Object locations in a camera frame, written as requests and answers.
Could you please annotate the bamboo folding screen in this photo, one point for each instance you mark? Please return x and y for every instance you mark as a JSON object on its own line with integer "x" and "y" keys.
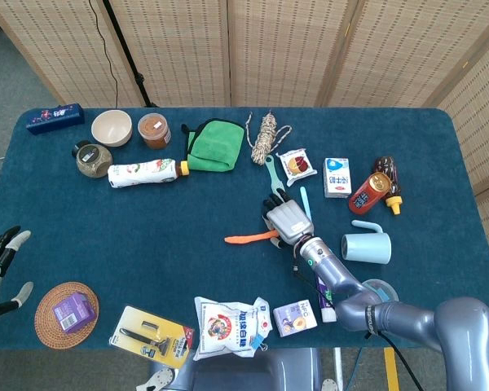
{"x": 285, "y": 49}

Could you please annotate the grey robot torso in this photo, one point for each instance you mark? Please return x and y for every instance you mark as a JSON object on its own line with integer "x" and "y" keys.
{"x": 248, "y": 372}

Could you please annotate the glass spice jar black lid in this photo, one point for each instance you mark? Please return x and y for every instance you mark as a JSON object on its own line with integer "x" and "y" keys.
{"x": 93, "y": 161}

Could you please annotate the purple juice carton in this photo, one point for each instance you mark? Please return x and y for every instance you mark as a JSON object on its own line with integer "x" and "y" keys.
{"x": 295, "y": 319}

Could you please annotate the plastic tub of brown sauce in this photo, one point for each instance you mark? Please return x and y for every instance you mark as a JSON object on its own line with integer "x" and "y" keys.
{"x": 154, "y": 130}

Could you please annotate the light blue mug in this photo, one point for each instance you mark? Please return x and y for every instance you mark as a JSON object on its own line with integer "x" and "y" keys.
{"x": 368, "y": 248}

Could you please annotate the white snack packet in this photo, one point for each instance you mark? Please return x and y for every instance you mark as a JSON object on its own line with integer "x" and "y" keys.
{"x": 297, "y": 165}

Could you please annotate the purple toothpaste tube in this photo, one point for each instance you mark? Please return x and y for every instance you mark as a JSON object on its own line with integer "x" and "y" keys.
{"x": 328, "y": 313}

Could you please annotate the light blue toothbrush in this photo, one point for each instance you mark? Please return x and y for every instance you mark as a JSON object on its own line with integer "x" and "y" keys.
{"x": 305, "y": 199}

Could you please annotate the blue binder clip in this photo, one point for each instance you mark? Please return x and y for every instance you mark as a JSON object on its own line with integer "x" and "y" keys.
{"x": 257, "y": 341}

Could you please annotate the white sugar bag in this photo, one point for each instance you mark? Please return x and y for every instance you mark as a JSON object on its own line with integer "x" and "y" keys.
{"x": 224, "y": 326}

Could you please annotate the woven round coaster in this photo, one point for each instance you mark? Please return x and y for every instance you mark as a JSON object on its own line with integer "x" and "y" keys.
{"x": 45, "y": 326}

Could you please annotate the dark blue patterned box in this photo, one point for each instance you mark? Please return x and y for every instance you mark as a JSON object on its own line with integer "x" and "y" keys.
{"x": 55, "y": 118}

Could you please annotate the razor in yellow package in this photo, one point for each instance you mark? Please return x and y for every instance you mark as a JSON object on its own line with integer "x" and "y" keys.
{"x": 146, "y": 326}

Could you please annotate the clear round container of clips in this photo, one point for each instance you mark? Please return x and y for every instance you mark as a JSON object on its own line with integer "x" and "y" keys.
{"x": 385, "y": 290}

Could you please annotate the white blue milk carton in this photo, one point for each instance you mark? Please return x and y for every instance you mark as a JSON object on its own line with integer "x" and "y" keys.
{"x": 337, "y": 177}

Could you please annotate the teal scrub brush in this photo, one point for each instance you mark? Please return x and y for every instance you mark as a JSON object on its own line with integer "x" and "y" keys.
{"x": 273, "y": 171}

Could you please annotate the white perforated plate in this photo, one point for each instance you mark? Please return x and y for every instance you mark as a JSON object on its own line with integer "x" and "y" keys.
{"x": 159, "y": 379}
{"x": 330, "y": 385}

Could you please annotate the white metal post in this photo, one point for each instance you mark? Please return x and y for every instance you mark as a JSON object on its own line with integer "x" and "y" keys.
{"x": 338, "y": 366}

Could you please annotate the green microfibre cloth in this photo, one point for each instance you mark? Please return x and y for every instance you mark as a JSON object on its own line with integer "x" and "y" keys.
{"x": 216, "y": 142}

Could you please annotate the orange carrot stick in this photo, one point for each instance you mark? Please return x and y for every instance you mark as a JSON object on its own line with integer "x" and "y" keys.
{"x": 244, "y": 239}

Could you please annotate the black stand pole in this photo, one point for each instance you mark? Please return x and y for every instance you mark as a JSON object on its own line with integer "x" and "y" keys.
{"x": 124, "y": 45}

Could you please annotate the white drink bottle yellow cap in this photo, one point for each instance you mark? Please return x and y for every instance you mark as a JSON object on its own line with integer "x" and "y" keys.
{"x": 142, "y": 173}

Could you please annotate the dark blue table cloth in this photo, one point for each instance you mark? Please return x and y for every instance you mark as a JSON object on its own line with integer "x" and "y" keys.
{"x": 106, "y": 244}

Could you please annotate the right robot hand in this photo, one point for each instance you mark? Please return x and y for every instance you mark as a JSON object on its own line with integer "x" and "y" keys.
{"x": 289, "y": 222}

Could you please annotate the brown squeeze bottle yellow cap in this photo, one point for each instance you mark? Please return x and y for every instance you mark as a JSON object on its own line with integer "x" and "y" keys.
{"x": 387, "y": 165}

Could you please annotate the small purple box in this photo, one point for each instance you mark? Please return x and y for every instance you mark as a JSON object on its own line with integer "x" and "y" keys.
{"x": 71, "y": 313}

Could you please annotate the beige bowl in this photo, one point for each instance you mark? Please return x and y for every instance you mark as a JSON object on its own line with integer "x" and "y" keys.
{"x": 111, "y": 128}

